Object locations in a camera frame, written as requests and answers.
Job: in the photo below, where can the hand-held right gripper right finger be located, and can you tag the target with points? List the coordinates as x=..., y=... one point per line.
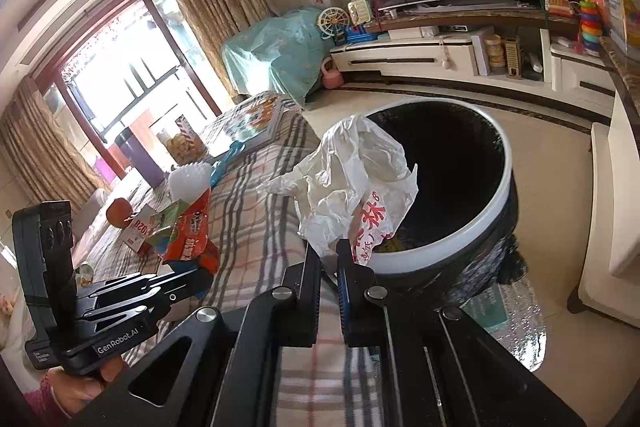
x=342, y=302

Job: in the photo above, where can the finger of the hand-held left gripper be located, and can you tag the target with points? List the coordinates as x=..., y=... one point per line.
x=150, y=281
x=145, y=299

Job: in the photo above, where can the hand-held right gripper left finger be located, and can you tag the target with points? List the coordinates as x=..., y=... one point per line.
x=314, y=302

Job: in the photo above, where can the red snack packet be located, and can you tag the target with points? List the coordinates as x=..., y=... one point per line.
x=192, y=227

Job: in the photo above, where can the white plastic bag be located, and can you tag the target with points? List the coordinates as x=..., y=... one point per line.
x=350, y=167

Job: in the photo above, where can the black white-rimmed trash bin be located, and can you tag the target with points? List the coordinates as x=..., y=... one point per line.
x=450, y=157

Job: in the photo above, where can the person's left hand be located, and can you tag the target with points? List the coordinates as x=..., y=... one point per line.
x=80, y=387

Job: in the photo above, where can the red and white paper box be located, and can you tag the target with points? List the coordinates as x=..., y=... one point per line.
x=137, y=232

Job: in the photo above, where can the green snack packet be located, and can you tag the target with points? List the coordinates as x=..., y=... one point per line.
x=165, y=222

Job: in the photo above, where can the red apple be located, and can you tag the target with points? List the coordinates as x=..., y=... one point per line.
x=120, y=213

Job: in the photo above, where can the plaid tablecloth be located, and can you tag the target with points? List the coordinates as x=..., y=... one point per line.
x=260, y=217

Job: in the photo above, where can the white ridged plastic cup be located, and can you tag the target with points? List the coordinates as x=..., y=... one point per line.
x=189, y=182

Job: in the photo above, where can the purple tumbler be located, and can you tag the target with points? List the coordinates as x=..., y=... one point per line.
x=140, y=157

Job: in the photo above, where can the blue plastic toy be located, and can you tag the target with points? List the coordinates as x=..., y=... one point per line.
x=225, y=164

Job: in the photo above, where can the clear cookie jar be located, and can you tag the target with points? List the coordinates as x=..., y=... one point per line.
x=182, y=144

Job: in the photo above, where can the silver foil mat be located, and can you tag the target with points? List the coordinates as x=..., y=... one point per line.
x=525, y=327

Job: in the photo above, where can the colourful children's book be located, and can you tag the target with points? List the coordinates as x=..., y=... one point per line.
x=245, y=122

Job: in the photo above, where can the glass balcony door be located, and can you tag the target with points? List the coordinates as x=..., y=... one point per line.
x=125, y=57

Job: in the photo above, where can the pink toy kettle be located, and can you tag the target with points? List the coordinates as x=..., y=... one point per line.
x=331, y=78

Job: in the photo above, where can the teal cover cloth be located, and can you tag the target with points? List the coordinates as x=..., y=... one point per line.
x=275, y=52

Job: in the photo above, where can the white television cabinet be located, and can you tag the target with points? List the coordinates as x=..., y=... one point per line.
x=400, y=54

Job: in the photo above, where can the cream side cabinet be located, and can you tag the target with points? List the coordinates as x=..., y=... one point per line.
x=605, y=207

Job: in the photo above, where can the ferris wheel toy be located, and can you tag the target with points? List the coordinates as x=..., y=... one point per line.
x=331, y=23

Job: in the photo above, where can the white carton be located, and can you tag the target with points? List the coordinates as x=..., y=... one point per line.
x=480, y=54

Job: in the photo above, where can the pastel toy phone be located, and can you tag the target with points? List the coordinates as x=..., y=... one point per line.
x=359, y=11

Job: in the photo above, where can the clear yellow-filled jar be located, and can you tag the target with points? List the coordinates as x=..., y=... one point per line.
x=494, y=52

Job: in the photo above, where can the toy cash register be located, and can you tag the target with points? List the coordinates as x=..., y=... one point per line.
x=559, y=4

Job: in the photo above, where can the rainbow stacking rings toy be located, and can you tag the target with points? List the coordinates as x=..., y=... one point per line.
x=590, y=29

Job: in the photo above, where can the stack of colourful picture books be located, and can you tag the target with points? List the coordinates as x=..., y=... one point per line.
x=617, y=7

